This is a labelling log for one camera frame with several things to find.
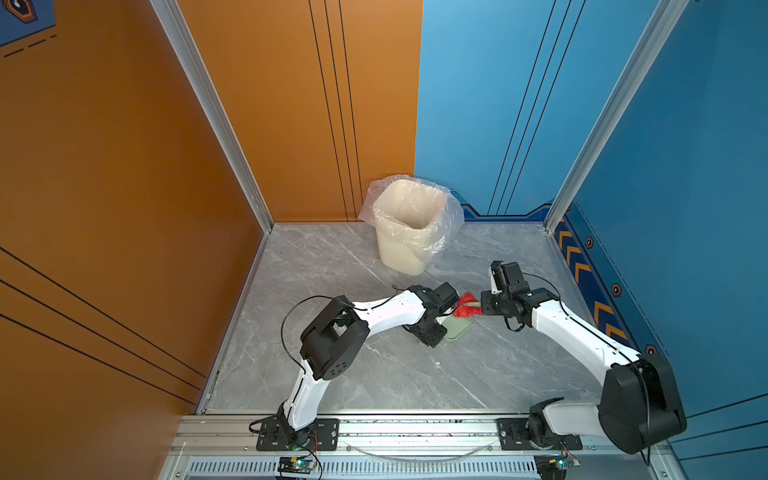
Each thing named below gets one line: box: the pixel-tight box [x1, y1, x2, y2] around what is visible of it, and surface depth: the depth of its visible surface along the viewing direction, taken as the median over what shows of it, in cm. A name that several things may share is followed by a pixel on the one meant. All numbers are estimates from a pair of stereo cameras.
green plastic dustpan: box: [441, 316, 475, 341], surface depth 94 cm
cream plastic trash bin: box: [373, 178, 448, 276], surface depth 96 cm
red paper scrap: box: [453, 292, 484, 318], surface depth 96 cm
